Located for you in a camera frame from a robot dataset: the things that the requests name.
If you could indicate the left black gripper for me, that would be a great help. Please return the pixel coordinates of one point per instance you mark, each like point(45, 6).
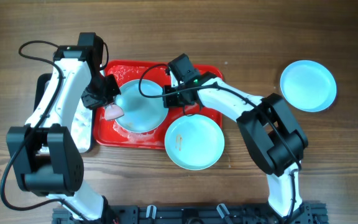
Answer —
point(101, 97)

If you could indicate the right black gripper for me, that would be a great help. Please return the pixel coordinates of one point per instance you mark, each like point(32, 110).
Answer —
point(170, 100)

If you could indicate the pink sponge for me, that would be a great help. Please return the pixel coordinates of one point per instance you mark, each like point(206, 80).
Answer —
point(112, 112)

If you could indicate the light blue plate top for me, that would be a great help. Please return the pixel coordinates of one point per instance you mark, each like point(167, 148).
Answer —
point(141, 114)

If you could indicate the light blue plate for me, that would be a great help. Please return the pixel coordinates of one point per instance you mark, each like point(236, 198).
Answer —
point(141, 114)
point(194, 142)
point(308, 86)

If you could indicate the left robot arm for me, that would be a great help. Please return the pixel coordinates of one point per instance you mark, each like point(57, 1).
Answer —
point(43, 154)

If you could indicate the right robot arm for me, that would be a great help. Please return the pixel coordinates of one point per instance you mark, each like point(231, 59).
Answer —
point(272, 135)

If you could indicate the black soapy water tray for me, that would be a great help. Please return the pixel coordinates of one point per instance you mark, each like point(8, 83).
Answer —
point(82, 125)

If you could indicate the red plastic tray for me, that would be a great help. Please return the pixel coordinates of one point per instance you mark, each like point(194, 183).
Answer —
point(109, 133)

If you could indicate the light blue plate bottom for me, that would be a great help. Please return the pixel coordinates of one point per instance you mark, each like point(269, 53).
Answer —
point(194, 142)

